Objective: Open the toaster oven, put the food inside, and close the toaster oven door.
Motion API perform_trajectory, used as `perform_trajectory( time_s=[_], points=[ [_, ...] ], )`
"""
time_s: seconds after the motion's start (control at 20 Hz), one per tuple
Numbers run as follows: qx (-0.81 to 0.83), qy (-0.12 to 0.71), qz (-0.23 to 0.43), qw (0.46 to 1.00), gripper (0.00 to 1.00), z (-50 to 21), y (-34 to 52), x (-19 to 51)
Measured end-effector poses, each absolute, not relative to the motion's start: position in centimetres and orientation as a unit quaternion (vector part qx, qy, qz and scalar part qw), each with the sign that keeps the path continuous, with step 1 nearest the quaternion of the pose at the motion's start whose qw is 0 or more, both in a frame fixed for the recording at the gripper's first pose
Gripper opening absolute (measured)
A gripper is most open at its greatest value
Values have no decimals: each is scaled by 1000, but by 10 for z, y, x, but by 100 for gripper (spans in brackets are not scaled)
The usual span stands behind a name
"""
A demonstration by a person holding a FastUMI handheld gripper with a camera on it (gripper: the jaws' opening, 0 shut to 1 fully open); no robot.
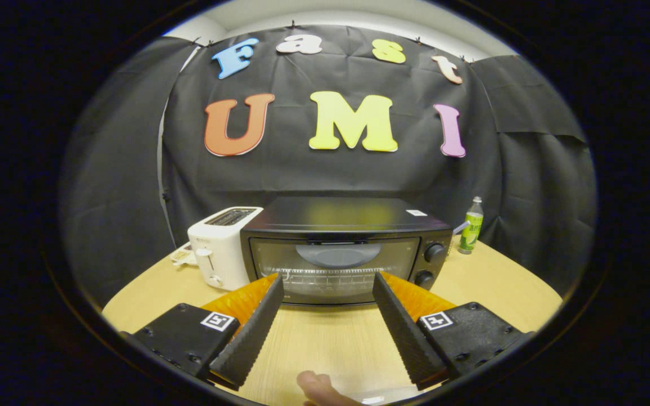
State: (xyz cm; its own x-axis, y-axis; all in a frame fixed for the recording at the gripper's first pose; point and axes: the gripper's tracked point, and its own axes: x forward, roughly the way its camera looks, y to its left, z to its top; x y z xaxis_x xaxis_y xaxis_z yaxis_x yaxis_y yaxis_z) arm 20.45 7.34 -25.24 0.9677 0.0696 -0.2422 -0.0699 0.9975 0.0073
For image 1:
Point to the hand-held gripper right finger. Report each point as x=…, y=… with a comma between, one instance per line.
x=404, y=332

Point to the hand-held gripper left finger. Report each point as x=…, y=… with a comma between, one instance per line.
x=254, y=332

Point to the black toaster oven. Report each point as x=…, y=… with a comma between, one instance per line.
x=336, y=217

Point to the white pop-up toaster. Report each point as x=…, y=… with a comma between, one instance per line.
x=218, y=248

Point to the small white tray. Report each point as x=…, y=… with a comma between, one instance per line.
x=183, y=255

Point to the green label drink bottle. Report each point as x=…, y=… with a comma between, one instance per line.
x=470, y=228

